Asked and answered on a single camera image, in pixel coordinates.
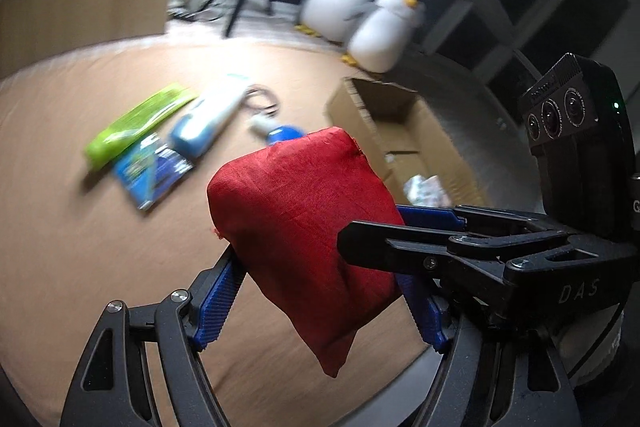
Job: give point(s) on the black power strip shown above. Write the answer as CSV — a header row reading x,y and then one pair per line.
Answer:
x,y
180,13

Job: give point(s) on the patterned tissue pack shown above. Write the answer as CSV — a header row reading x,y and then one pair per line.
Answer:
x,y
425,192

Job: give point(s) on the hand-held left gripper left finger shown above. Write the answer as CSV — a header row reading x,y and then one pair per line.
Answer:
x,y
220,302

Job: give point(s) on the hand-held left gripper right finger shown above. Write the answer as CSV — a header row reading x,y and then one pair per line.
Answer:
x,y
425,309

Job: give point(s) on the red cloth pouch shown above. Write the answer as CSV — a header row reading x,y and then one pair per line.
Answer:
x,y
300,217

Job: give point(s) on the small penguin plush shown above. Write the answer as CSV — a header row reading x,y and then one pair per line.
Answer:
x,y
382,32

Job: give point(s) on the blue round tin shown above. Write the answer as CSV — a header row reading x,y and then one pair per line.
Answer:
x,y
285,134

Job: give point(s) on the white tube with blue cap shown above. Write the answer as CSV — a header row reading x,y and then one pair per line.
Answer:
x,y
205,122

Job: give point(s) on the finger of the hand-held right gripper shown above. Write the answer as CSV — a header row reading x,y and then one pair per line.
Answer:
x,y
430,217
390,247

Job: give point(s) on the blue card packet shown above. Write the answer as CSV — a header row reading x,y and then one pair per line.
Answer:
x,y
150,172

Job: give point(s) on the green tube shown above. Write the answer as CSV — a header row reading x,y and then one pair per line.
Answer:
x,y
135,122

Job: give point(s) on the small white bottle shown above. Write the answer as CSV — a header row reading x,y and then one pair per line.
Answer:
x,y
261,125

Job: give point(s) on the cardboard box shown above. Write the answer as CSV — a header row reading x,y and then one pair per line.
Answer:
x,y
370,127

